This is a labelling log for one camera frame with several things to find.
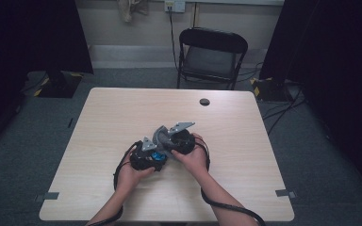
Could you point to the black floor tape strip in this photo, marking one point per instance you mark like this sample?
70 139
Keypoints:
70 122

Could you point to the black curtain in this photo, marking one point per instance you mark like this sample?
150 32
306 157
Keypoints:
28 37
333 62

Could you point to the grey cloth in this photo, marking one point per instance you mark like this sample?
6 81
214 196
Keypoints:
161 138

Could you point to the grey tape marker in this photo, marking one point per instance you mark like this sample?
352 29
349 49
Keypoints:
51 196
283 192

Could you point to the person's left hand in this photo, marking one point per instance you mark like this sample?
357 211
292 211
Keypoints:
132 177

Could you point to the black folding chair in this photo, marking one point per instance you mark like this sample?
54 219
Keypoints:
212 59

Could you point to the beige hanging cloth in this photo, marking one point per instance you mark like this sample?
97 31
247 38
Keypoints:
128 9

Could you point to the blue toy car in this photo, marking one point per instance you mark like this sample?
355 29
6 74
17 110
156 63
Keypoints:
158 156

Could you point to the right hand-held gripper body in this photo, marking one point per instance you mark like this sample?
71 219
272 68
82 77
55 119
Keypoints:
182 141

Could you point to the white wall socket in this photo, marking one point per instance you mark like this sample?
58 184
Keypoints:
175 5

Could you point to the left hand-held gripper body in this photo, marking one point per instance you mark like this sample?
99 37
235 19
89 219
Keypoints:
144 158

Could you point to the person's right hand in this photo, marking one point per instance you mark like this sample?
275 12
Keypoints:
193 161

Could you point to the black stand base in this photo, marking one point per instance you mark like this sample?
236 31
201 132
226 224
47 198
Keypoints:
270 91
59 86

